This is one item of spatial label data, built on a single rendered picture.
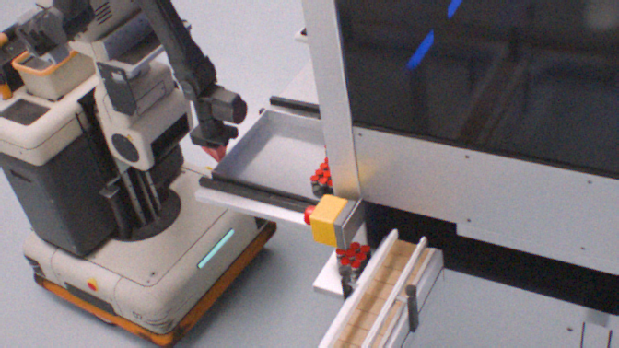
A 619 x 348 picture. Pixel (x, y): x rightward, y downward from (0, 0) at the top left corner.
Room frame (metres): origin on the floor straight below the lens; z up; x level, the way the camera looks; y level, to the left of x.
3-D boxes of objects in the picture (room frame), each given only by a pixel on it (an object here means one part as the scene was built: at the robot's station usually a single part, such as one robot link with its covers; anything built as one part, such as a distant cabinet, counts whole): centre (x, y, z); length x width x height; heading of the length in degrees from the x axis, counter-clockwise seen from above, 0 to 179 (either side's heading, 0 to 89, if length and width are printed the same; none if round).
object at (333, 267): (1.12, -0.06, 0.87); 0.14 x 0.13 x 0.02; 55
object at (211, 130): (1.54, 0.20, 1.01); 0.10 x 0.07 x 0.07; 55
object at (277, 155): (1.50, 0.01, 0.90); 0.34 x 0.26 x 0.04; 54
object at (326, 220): (1.16, -0.03, 1.00); 0.08 x 0.07 x 0.07; 55
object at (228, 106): (1.52, 0.17, 1.11); 0.11 x 0.09 x 0.12; 52
